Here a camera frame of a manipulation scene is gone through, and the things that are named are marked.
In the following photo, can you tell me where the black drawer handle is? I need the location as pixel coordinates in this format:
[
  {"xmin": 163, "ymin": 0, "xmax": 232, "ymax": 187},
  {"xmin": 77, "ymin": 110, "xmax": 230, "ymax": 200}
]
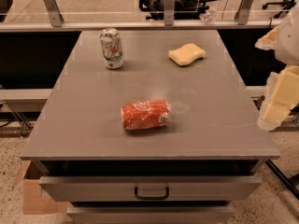
[{"xmin": 135, "ymin": 187, "xmax": 170, "ymax": 201}]

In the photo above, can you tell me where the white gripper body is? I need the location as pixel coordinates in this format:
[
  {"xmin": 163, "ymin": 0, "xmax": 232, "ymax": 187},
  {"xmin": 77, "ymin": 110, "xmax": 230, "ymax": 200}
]
[{"xmin": 275, "ymin": 6, "xmax": 299, "ymax": 65}]

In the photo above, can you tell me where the red coke can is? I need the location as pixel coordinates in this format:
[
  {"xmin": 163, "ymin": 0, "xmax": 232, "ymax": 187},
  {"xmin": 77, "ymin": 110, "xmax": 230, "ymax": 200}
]
[{"xmin": 121, "ymin": 100, "xmax": 171, "ymax": 130}]

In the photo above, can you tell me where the black office chair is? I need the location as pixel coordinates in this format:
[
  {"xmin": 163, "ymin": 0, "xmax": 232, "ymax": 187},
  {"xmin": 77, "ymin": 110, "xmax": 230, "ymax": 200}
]
[{"xmin": 262, "ymin": 0, "xmax": 296, "ymax": 19}]

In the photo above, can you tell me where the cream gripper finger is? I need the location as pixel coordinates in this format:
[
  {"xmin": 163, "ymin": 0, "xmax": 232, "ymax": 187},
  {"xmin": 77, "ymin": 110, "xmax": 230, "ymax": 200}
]
[
  {"xmin": 255, "ymin": 26, "xmax": 278, "ymax": 50},
  {"xmin": 257, "ymin": 65, "xmax": 299, "ymax": 131}
]

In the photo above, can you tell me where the cardboard box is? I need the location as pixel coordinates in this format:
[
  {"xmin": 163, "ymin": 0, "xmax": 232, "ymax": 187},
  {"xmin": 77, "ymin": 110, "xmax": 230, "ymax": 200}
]
[{"xmin": 13, "ymin": 161, "xmax": 71, "ymax": 215}]

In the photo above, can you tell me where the grey top drawer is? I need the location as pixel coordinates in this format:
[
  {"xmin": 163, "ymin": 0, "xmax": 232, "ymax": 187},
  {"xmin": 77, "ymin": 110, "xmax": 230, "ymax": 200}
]
[{"xmin": 38, "ymin": 160, "xmax": 263, "ymax": 203}]

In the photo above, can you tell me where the grey drawer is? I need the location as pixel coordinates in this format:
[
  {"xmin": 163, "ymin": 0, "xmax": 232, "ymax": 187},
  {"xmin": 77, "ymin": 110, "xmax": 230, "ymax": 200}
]
[
  {"xmin": 38, "ymin": 160, "xmax": 263, "ymax": 203},
  {"xmin": 66, "ymin": 207, "xmax": 235, "ymax": 224}
]

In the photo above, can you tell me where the grey lower drawer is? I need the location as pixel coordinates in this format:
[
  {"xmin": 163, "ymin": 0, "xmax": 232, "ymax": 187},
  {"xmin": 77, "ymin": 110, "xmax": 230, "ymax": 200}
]
[{"xmin": 66, "ymin": 207, "xmax": 235, "ymax": 224}]

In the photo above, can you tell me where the yellow sponge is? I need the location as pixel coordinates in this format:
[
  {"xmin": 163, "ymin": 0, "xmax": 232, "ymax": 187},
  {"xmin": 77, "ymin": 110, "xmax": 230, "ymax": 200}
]
[{"xmin": 168, "ymin": 43, "xmax": 206, "ymax": 66}]

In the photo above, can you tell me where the grey cabinet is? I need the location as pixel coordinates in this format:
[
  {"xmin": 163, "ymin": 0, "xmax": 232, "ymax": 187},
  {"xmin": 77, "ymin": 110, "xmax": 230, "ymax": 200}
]
[{"xmin": 21, "ymin": 30, "xmax": 278, "ymax": 224}]

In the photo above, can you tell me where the crumpled clear plastic wrapper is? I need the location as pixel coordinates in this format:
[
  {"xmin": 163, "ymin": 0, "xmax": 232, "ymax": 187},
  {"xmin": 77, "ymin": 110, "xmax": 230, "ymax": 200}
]
[{"xmin": 199, "ymin": 8, "xmax": 216, "ymax": 24}]

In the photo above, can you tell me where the white green soda can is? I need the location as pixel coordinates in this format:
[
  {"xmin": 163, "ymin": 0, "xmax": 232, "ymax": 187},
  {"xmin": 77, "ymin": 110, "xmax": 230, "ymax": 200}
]
[{"xmin": 100, "ymin": 28, "xmax": 123, "ymax": 69}]

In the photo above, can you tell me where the metal window railing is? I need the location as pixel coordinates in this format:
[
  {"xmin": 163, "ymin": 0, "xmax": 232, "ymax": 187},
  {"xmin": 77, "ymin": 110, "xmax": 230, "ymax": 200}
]
[{"xmin": 0, "ymin": 0, "xmax": 279, "ymax": 31}]

